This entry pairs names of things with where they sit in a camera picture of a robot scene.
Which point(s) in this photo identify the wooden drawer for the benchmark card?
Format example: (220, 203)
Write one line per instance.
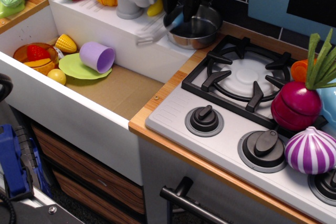
(88, 171)
(86, 205)

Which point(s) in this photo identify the blue handled grey toy spatula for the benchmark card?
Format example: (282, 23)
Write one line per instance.
(145, 38)

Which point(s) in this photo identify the left black stove knob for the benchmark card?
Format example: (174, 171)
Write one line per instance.
(204, 121)

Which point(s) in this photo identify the orange transparent bowl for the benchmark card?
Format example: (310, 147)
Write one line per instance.
(21, 55)

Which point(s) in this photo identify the small stainless steel pan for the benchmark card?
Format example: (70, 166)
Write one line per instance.
(199, 32)

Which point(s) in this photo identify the orange toy fruit slice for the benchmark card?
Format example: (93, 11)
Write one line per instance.
(38, 63)

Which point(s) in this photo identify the upper wooden drawer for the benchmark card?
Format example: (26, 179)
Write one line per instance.
(88, 171)

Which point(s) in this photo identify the lower wooden drawer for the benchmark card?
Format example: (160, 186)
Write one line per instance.
(86, 205)

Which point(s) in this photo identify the magenta toy beet with leaves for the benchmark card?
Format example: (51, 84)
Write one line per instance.
(297, 105)

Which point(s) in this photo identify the black oven door handle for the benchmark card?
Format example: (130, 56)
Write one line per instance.
(178, 197)

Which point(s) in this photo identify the black stove burner grate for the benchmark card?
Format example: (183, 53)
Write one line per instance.
(244, 78)

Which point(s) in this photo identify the orange toy carrot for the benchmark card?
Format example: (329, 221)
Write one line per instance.
(299, 70)

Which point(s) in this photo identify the right black stove knob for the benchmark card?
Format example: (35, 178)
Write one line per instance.
(323, 186)

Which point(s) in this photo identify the yellow toy lemon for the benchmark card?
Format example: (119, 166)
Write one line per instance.
(57, 75)

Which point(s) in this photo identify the light blue bowl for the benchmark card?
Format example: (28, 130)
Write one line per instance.
(327, 96)

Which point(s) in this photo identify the blue clamp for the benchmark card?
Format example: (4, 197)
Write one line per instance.
(21, 164)

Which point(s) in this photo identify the purple striped toy onion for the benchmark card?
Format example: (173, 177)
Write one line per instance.
(311, 151)

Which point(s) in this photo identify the lilac plastic cup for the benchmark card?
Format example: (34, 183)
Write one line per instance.
(97, 56)

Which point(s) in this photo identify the middle black stove knob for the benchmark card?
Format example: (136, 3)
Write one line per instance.
(262, 151)

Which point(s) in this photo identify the green plastic plate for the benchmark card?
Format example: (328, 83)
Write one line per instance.
(72, 66)

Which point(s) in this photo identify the yellow toy corn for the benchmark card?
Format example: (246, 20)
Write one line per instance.
(66, 44)

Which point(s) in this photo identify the black stove knob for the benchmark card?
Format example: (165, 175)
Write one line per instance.
(262, 151)
(204, 121)
(323, 186)

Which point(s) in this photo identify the yellow toy banana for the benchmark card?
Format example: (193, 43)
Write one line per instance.
(155, 8)

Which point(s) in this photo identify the red toy strawberry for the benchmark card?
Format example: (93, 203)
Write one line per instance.
(35, 52)

